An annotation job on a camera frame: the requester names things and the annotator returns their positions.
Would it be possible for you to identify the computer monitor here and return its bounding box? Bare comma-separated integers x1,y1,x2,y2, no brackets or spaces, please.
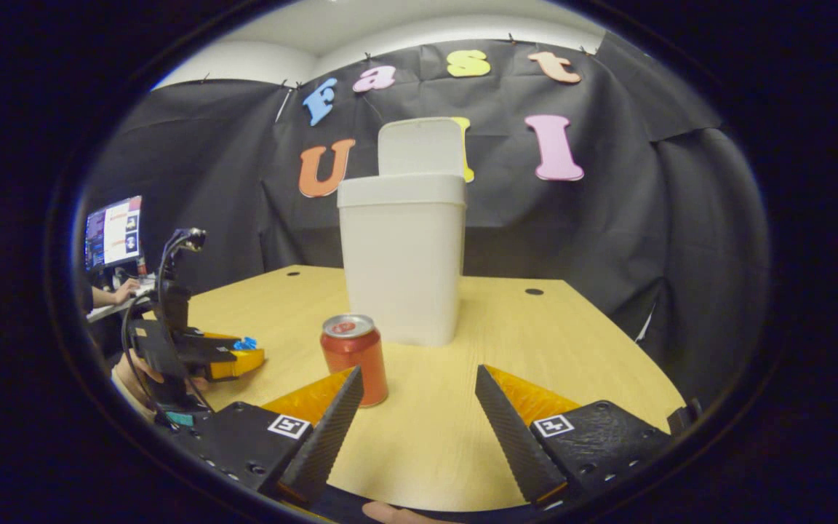
84,194,144,272

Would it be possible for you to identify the red pop can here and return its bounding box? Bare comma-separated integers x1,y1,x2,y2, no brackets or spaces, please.
319,314,389,408

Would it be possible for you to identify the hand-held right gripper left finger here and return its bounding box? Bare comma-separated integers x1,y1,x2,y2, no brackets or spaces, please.
172,366,364,508

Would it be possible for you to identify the wooden desktop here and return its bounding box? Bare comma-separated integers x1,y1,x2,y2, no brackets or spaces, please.
141,264,686,514

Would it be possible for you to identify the white side desk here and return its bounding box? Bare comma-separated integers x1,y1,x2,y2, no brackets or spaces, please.
87,280,156,323

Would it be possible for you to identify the black backdrop cloth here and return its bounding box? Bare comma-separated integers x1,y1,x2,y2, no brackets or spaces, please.
81,33,773,408

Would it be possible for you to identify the white garbage bin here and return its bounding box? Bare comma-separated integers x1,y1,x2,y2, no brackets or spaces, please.
337,116,468,347

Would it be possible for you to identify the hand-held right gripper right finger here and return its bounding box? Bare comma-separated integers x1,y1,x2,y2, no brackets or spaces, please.
474,364,682,507

